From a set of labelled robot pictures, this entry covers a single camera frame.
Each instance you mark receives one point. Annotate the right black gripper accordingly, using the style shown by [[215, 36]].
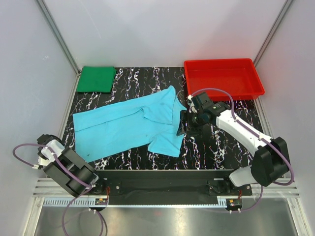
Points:
[[185, 116]]

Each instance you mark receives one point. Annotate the light blue t shirt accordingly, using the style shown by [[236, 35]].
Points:
[[151, 120]]

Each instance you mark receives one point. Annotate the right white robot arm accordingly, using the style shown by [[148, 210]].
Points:
[[270, 155]]

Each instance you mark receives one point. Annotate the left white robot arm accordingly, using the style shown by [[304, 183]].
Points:
[[67, 168]]

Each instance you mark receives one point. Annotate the red plastic tray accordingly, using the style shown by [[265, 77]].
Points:
[[238, 77]]

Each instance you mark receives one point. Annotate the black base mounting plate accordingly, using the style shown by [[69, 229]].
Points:
[[162, 184]]

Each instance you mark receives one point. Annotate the folded green t shirt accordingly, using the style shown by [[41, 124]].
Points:
[[96, 79]]

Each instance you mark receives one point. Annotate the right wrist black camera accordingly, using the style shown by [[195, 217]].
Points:
[[202, 102]]

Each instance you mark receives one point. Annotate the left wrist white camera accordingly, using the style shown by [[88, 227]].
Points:
[[47, 154]]

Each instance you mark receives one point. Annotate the aluminium front rail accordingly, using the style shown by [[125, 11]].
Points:
[[199, 194]]

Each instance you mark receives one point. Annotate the right aluminium corner post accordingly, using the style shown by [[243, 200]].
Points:
[[273, 30]]

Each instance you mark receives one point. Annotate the aluminium corner post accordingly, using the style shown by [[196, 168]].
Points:
[[273, 30], [57, 34]]

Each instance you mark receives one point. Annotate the left aluminium corner post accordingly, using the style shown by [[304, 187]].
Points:
[[57, 34]]

